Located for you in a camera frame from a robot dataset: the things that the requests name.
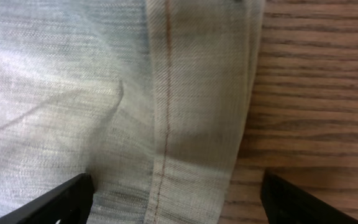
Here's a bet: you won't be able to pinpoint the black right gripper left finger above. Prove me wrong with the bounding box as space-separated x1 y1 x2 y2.
0 173 94 224

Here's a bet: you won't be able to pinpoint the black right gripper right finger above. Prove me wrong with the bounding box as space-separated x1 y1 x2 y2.
260 170 358 224

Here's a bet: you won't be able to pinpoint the light blue denim shorts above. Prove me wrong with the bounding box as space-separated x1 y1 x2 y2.
0 0 265 224

